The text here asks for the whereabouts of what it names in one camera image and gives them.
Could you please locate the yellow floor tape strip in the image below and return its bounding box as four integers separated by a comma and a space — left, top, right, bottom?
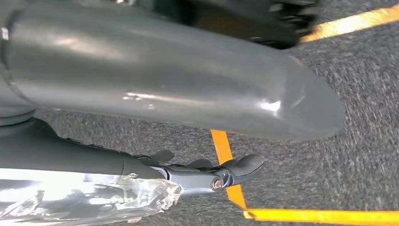
301, 4, 399, 43
211, 129, 399, 226

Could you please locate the clear plastic hand wrap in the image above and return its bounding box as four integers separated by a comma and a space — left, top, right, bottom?
0, 168, 183, 226

